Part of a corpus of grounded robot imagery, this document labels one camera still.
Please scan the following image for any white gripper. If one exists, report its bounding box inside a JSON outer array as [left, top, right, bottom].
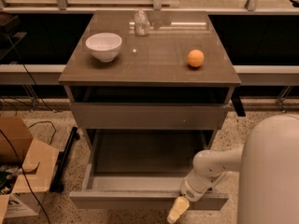
[[167, 169, 227, 224]]

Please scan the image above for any grey drawer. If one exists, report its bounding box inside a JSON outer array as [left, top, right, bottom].
[[68, 129, 230, 211], [70, 103, 229, 130]]

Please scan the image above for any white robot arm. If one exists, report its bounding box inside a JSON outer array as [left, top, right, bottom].
[[167, 114, 299, 224]]

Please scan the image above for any grey drawer cabinet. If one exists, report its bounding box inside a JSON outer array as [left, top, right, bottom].
[[57, 9, 241, 185]]

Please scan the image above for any grey top drawer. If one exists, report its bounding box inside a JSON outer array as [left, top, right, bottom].
[[70, 103, 229, 130]]

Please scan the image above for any black tripod bar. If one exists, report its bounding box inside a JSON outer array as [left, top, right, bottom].
[[50, 127, 80, 193]]

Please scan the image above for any orange fruit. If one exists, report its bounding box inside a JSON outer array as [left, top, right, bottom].
[[187, 49, 205, 68]]

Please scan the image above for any brown cardboard box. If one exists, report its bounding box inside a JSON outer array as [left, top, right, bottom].
[[0, 117, 59, 222]]

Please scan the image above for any white ceramic bowl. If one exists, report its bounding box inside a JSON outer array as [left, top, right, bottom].
[[85, 33, 122, 63]]

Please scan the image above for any metal window railing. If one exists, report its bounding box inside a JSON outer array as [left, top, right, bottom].
[[0, 0, 299, 15]]

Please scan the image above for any black floor cable left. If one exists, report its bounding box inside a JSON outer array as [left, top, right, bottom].
[[0, 35, 58, 224]]

